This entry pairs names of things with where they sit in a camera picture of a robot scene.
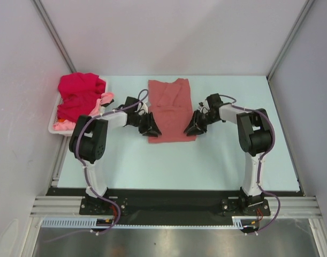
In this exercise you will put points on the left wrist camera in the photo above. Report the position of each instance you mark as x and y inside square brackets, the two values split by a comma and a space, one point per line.
[143, 107]

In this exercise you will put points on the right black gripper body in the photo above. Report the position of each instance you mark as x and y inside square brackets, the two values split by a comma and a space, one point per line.
[203, 120]

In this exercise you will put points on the light pink t shirt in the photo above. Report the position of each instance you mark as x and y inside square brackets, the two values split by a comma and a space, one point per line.
[68, 112]

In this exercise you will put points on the white slotted cable duct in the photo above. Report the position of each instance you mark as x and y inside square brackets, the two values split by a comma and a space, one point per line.
[95, 223]

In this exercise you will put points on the white plastic laundry basket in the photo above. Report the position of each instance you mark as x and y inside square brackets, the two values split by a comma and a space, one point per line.
[78, 94]

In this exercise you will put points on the aluminium corner post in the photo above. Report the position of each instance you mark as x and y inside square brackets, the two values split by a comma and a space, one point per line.
[50, 27]
[291, 37]

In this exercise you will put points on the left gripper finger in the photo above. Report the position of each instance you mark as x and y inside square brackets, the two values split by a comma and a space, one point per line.
[150, 133]
[149, 123]

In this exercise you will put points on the right aluminium corner post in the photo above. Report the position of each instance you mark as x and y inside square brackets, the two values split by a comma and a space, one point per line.
[291, 37]

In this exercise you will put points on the aluminium front rail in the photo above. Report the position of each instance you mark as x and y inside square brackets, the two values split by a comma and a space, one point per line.
[69, 206]

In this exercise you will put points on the left aluminium corner post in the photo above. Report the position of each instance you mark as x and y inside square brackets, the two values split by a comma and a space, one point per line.
[50, 27]

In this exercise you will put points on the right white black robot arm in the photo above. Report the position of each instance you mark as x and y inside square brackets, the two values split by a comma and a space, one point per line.
[256, 138]

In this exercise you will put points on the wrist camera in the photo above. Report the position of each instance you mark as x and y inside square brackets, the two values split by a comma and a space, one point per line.
[143, 107]
[204, 106]

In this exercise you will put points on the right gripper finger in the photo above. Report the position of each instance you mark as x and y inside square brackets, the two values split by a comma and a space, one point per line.
[195, 130]
[195, 118]

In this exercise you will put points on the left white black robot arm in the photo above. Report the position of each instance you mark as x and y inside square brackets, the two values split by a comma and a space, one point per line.
[89, 138]

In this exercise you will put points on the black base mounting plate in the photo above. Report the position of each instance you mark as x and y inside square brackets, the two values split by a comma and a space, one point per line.
[173, 207]

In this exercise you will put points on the salmon pink t shirt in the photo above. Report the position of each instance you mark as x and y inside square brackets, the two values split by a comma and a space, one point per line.
[171, 105]

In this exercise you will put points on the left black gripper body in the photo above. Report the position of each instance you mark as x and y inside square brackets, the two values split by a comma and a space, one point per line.
[141, 121]

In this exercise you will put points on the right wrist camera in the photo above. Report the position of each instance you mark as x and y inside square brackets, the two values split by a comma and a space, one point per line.
[204, 106]

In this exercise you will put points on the crimson red t shirt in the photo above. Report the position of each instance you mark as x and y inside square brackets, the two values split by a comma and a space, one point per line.
[79, 93]

